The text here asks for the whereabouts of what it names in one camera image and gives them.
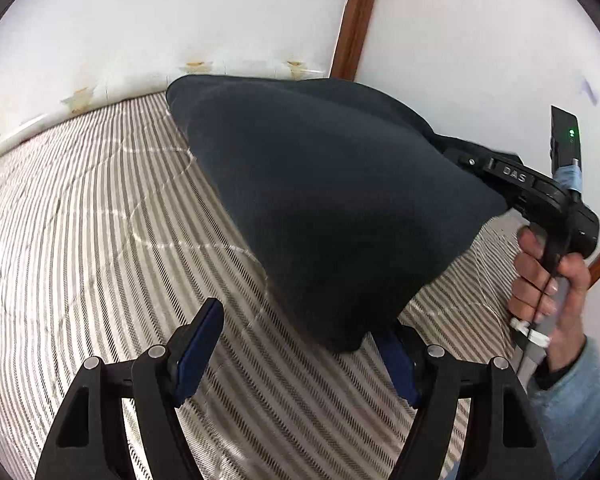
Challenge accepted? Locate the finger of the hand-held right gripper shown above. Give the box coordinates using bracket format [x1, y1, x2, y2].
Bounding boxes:
[442, 140, 547, 202]

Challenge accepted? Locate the striped beige mattress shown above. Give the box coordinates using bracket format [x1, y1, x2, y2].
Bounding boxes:
[0, 92, 531, 480]

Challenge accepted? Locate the person's right forearm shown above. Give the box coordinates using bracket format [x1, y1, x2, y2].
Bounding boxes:
[527, 335, 600, 480]

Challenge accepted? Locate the person's right hand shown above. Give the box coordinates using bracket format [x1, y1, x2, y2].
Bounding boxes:
[509, 225, 593, 376]

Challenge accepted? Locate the black sweatshirt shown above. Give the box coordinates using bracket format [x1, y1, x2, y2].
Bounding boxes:
[166, 75, 523, 353]

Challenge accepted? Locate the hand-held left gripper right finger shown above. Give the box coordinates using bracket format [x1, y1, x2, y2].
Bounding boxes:
[377, 327, 556, 480]

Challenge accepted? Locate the brown wooden door frame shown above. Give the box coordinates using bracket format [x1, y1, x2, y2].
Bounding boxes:
[329, 0, 386, 82]

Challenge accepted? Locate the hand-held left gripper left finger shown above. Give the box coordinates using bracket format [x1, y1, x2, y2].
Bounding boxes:
[34, 297, 225, 480]

